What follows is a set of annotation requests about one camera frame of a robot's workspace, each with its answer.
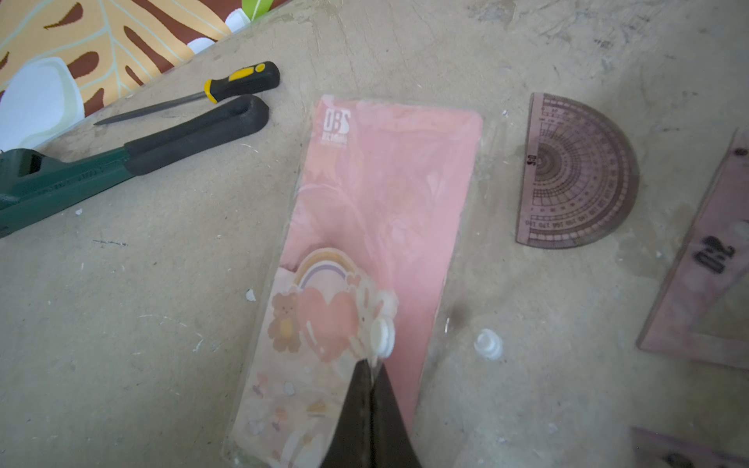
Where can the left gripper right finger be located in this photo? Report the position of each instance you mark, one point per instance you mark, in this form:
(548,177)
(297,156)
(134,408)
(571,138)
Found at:
(391,446)

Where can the green pipe wrench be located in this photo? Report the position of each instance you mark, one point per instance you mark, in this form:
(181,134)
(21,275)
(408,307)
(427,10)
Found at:
(35,186)

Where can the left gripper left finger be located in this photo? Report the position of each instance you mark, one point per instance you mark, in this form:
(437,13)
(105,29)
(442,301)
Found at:
(351,444)

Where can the yellow black screwdriver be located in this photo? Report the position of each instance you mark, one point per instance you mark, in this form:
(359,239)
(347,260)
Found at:
(249,80)

